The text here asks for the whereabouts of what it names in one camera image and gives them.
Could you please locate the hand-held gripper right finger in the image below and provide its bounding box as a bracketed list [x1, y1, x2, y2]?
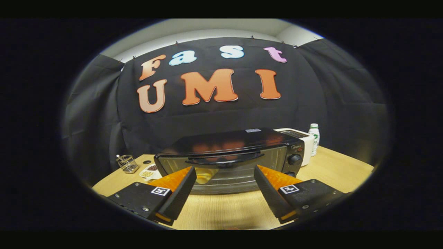
[253, 164, 346, 224]

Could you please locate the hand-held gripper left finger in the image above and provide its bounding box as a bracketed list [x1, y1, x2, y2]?
[108, 166, 197, 226]

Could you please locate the yellow croissant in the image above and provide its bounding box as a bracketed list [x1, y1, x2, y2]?
[196, 168, 219, 184]

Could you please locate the black toaster oven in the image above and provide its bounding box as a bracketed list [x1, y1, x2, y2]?
[154, 127, 306, 195]

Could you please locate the white bread toaster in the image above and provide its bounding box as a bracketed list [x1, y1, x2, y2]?
[274, 128, 315, 167]

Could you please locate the white divided snack dish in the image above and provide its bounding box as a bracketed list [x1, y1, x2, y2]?
[139, 164, 162, 181]

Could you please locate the white bottle green label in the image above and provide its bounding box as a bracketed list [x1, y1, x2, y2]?
[309, 123, 320, 157]

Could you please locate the wire mesh holder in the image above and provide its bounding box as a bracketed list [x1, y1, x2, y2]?
[116, 154, 139, 174]

